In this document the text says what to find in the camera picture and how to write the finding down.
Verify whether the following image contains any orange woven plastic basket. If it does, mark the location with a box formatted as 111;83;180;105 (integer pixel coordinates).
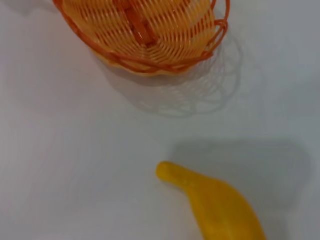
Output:
51;0;230;77

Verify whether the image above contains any yellow banana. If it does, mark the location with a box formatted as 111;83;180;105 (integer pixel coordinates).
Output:
156;161;267;240

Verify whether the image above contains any white tablecloth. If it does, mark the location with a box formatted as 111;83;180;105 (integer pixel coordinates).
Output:
0;0;320;240

